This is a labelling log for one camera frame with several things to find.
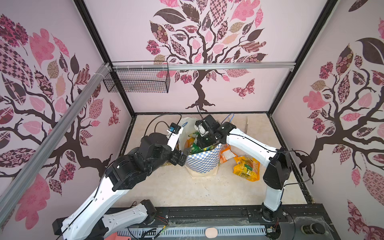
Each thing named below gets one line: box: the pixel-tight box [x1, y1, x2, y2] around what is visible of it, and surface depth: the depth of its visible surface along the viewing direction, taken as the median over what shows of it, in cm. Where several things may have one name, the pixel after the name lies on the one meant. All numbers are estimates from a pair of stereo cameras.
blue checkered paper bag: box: [179, 117, 222, 178], surface depth 74 cm
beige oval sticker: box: [205, 227, 218, 239], surface depth 70 cm
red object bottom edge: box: [103, 232, 131, 240], surface depth 67 cm
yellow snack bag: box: [233, 156, 261, 182], surface depth 85 cm
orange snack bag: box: [219, 143, 238, 164], surface depth 91 cm
